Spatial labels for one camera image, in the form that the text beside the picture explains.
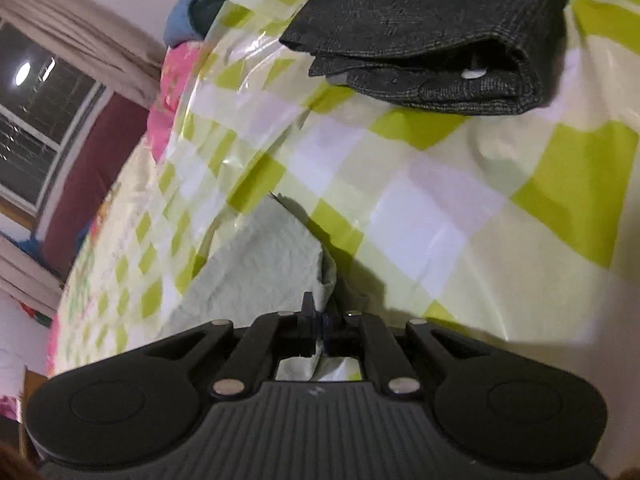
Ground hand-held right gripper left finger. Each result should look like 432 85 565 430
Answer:
144 292 322 402

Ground dark grey denim pants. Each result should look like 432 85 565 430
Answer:
278 0 568 117

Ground blue cloth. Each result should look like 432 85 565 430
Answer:
164 0 321 49

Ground pale green pants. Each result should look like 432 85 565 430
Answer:
162 195 362 381

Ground green checkered plastic sheet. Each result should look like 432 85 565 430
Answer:
112 0 640 361

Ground maroon headboard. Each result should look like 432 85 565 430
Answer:
41 92 152 277

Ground window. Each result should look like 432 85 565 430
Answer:
0 19 109 217

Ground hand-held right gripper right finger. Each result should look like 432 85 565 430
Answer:
322 310 497 402

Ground pink floral blanket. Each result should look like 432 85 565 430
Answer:
146 41 207 162

